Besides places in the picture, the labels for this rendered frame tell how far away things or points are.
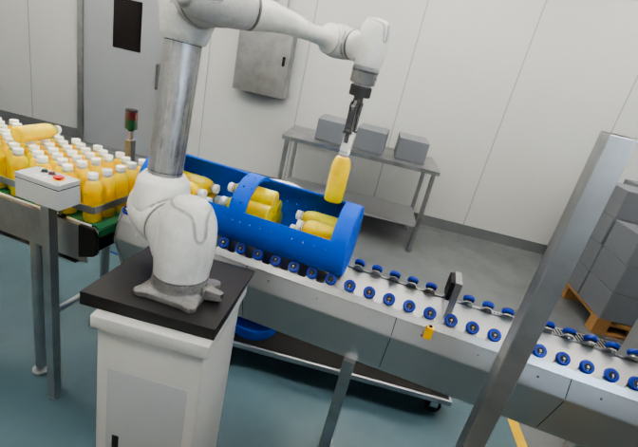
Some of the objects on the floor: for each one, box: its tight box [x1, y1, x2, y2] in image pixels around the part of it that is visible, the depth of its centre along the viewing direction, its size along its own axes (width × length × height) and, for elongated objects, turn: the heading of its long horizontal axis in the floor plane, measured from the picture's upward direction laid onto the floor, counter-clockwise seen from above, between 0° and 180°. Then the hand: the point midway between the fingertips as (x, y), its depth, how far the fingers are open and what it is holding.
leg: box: [318, 357, 356, 447], centre depth 174 cm, size 6×6×63 cm
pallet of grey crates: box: [561, 179, 638, 341], centre depth 383 cm, size 120×80×119 cm
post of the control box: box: [40, 205, 62, 400], centre depth 172 cm, size 4×4×100 cm
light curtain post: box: [455, 131, 638, 447], centre depth 123 cm, size 6×6×170 cm
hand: (347, 142), depth 145 cm, fingers closed on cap, 4 cm apart
